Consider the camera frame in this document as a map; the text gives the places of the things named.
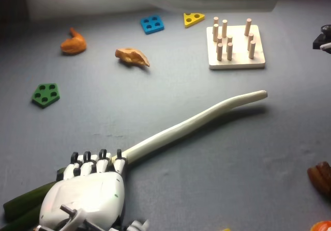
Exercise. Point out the curled orange toy chicken wing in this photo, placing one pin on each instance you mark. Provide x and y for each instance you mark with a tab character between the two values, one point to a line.
73	44

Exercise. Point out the grey table cloth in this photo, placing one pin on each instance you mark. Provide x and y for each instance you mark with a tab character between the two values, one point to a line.
232	163

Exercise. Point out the orange toy fruit slice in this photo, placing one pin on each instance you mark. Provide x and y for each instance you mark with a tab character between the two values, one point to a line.
322	227

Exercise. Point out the yellow two-hole rectangle block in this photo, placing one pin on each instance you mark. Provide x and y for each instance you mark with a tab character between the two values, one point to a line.
226	229

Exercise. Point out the flat orange toy chicken wing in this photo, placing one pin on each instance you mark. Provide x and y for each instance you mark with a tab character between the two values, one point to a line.
132	57

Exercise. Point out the green pentagon block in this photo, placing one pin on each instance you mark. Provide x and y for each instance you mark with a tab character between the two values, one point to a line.
46	95

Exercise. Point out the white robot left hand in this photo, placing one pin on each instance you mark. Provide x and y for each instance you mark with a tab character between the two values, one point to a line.
88	194

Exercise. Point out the brown ridged toy food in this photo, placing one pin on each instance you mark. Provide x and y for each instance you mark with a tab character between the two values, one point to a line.
322	178

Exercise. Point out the wooden peg board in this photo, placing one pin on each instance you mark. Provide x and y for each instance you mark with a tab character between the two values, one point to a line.
238	57

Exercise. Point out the long white leek stalk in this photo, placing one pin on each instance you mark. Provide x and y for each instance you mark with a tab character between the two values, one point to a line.
191	124

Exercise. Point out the yellow triangle block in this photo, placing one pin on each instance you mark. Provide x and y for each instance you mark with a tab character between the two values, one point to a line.
192	20

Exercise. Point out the blue square four-hole block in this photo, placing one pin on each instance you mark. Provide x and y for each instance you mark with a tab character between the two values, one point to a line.
152	25

